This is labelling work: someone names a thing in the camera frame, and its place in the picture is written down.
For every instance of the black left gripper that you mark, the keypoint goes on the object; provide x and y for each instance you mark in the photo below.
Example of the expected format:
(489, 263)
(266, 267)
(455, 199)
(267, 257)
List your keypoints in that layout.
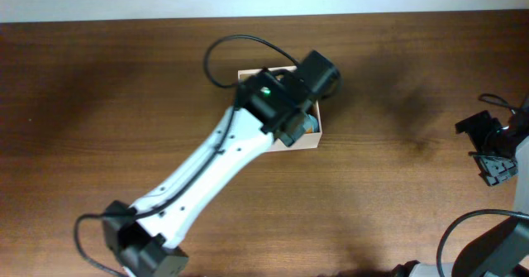
(288, 123)

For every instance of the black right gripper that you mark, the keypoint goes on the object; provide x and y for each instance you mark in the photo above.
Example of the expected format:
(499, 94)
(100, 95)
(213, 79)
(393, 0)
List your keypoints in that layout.
(494, 166)

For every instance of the orange blue duck toy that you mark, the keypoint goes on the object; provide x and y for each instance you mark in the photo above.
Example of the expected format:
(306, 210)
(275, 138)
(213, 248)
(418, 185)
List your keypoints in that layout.
(311, 124)

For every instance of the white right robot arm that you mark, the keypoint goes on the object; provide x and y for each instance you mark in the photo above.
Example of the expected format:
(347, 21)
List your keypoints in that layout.
(500, 250)

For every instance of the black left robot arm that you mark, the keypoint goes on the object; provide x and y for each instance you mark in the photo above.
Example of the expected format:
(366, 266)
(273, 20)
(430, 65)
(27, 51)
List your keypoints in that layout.
(272, 111)

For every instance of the pink cardboard box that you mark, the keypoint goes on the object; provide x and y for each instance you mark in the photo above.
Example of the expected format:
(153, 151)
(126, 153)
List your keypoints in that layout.
(309, 140)

